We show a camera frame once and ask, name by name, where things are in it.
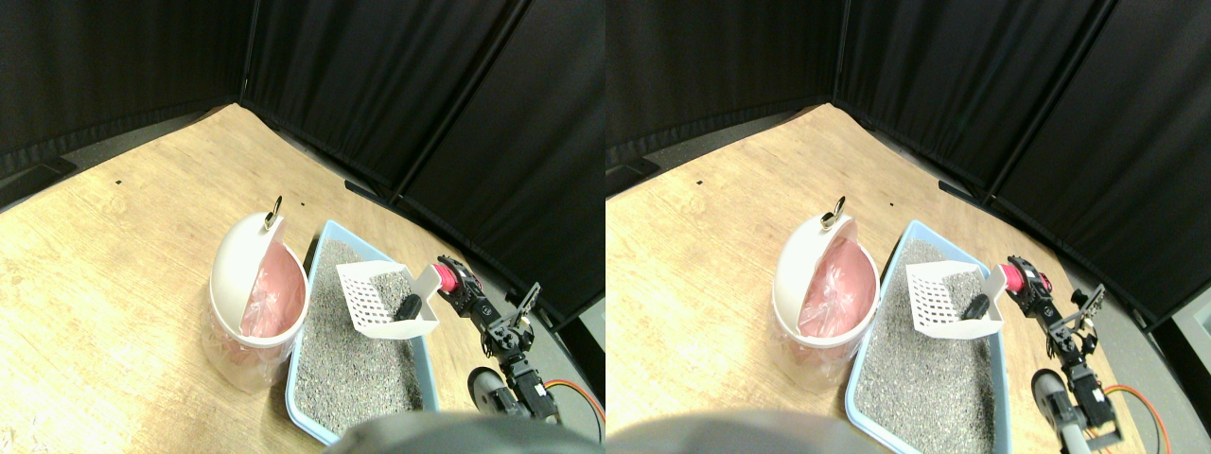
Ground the orange wire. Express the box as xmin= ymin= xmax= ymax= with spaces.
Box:
xmin=1102 ymin=383 xmax=1174 ymax=454
xmin=544 ymin=378 xmax=606 ymax=441

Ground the white scoop with red handle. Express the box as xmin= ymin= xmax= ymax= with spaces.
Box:
xmin=336 ymin=260 xmax=474 ymax=340
xmin=905 ymin=260 xmax=1042 ymax=340

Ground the blue litter tray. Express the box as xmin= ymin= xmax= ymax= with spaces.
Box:
xmin=845 ymin=219 xmax=1011 ymax=453
xmin=286 ymin=219 xmax=441 ymax=445

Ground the black curtain stand pole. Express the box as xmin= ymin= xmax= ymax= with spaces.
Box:
xmin=243 ymin=0 xmax=260 ymax=103
xmin=393 ymin=0 xmax=531 ymax=200
xmin=834 ymin=0 xmax=851 ymax=103
xmin=984 ymin=0 xmax=1121 ymax=200

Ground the white bin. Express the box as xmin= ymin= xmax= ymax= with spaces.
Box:
xmin=203 ymin=196 xmax=310 ymax=393
xmin=771 ymin=196 xmax=881 ymax=393

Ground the black bracket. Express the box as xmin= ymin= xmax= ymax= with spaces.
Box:
xmin=1060 ymin=284 xmax=1106 ymax=332
xmin=487 ymin=282 xmax=542 ymax=332

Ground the black curtain stand foot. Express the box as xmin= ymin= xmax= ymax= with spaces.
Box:
xmin=345 ymin=180 xmax=403 ymax=203
xmin=0 ymin=156 xmax=77 ymax=204
xmin=939 ymin=180 xmax=994 ymax=203
xmin=605 ymin=156 xmax=660 ymax=183

